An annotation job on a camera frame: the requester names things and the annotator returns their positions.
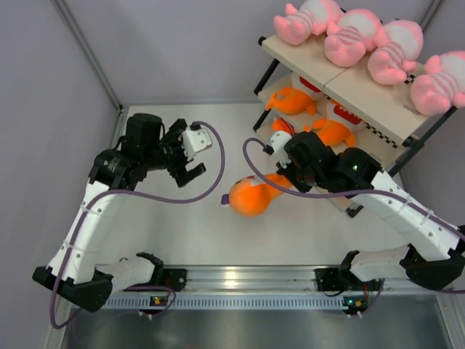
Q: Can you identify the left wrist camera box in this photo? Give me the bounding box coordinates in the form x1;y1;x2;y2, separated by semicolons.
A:
181;127;213;161

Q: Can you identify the pink striped plush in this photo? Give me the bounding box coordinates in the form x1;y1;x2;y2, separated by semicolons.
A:
411;51;464;117
273;0;343;46
367;20;424;86
324;9;381;68

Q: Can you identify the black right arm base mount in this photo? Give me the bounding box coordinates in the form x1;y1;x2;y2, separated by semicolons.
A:
315;268;381;293

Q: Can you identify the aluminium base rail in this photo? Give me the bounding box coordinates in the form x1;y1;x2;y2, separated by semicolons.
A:
57;264;455;310

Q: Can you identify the orange shark plush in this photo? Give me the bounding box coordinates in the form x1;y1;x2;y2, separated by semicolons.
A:
310;100;366;148
265;72;325;116
220;175;283;217

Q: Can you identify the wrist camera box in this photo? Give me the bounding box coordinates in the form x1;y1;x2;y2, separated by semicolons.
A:
181;127;213;161
270;131;292;169

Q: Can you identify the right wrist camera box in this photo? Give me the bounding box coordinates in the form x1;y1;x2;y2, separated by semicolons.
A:
270;131;292;169

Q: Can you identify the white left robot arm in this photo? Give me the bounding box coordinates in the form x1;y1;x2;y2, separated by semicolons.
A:
33;113;211;313

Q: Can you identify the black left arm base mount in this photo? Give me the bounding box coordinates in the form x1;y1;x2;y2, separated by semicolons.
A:
125;267;187;292

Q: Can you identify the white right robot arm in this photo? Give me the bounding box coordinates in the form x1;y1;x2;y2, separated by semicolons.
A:
272;132;464;291

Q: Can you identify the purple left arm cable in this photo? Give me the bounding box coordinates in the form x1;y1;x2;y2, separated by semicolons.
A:
49;121;226;330

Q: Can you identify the orange plush on shelf left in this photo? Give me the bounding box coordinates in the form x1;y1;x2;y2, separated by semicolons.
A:
272;118;296;136

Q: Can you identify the beige three-tier shelf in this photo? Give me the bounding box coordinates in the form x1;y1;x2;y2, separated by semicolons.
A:
253;27;465;219

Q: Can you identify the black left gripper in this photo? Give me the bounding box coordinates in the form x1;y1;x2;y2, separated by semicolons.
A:
142;121;205;188

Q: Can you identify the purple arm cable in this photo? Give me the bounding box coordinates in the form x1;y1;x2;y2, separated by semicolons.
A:
49;121;226;330
242;137;465;317

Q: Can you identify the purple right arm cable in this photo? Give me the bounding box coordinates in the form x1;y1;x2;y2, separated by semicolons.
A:
242;137;465;317

